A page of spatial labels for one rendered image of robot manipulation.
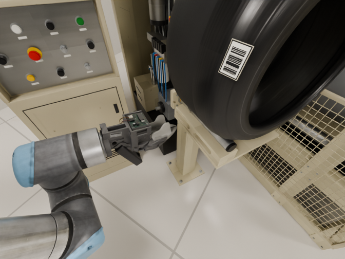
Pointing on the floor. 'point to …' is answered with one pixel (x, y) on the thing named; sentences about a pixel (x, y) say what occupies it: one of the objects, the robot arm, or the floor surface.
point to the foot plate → (185, 174)
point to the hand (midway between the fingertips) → (172, 129)
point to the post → (185, 151)
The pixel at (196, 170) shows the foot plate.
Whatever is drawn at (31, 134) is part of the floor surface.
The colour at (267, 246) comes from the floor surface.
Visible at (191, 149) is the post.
